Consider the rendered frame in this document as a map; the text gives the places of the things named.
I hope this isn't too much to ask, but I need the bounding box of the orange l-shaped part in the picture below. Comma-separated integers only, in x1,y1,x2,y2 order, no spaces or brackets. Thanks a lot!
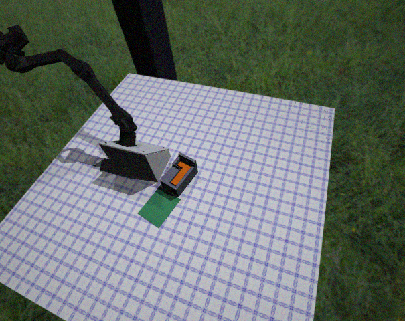
171,161,191,186

